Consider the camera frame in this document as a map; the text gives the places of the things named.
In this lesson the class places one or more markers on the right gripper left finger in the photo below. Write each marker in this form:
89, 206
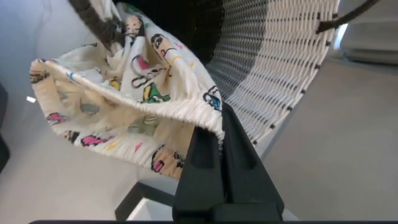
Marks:
199, 186

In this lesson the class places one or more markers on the cream printed garment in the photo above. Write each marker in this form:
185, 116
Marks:
102, 102

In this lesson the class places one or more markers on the white laundry basket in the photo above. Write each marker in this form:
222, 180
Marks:
280, 62

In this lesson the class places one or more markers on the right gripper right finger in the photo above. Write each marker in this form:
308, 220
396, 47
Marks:
248, 186

